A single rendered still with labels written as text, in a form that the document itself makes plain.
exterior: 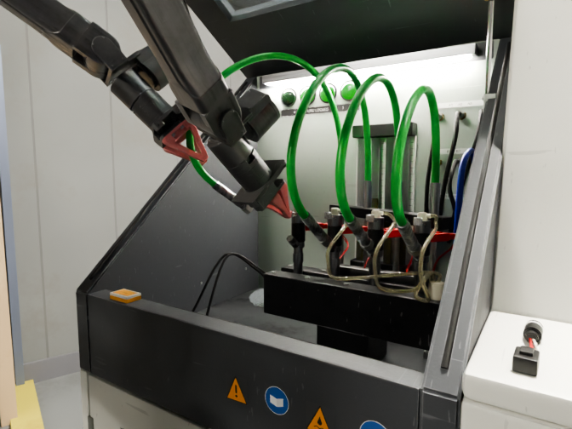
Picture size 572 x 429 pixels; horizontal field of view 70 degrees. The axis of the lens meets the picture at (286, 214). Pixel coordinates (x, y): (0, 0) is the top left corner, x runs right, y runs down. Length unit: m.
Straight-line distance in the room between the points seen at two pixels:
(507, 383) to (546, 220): 0.28
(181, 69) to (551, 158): 0.52
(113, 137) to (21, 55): 0.59
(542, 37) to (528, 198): 0.25
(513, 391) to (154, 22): 0.53
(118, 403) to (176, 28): 0.65
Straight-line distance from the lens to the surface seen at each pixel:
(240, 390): 0.63
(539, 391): 0.47
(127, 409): 0.86
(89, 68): 0.83
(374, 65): 1.03
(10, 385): 2.45
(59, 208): 2.62
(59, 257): 2.65
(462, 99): 0.99
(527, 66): 0.75
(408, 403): 0.51
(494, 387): 0.47
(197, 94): 0.56
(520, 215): 0.68
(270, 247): 1.20
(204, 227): 1.05
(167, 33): 0.53
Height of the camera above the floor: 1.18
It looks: 6 degrees down
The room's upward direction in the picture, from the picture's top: straight up
